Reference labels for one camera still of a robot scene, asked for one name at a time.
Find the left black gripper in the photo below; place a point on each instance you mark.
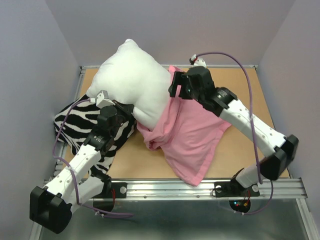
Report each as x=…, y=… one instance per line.
x=126, y=109

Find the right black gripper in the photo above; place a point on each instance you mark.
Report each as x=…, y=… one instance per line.
x=180, y=78

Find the white pillow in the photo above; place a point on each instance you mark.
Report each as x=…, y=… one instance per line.
x=131, y=76

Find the plain pink pillow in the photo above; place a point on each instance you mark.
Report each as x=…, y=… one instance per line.
x=187, y=133

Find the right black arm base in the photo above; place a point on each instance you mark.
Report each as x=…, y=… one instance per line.
x=232, y=189

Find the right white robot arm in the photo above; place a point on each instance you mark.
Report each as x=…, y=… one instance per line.
x=278, y=150

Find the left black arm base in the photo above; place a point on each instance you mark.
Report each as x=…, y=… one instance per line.
x=112, y=190

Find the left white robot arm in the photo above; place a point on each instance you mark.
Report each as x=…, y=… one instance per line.
x=53, y=205

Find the zebra striped pillow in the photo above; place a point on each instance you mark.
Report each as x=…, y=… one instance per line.
x=81, y=118

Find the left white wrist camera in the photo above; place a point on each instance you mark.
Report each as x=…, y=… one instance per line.
x=102, y=100

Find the aluminium frame rail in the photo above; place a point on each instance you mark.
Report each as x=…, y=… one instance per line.
x=171, y=190

